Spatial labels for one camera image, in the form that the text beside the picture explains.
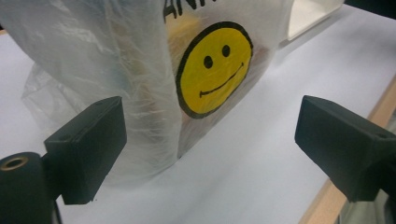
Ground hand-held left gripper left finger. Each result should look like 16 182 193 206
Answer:
43 95 128 205

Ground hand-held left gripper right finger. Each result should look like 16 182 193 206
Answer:
294 94 396 203

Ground clear smiley-face plastic bag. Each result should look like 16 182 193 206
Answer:
0 0 295 189

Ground white plastic bin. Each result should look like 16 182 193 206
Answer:
285 0 346 42

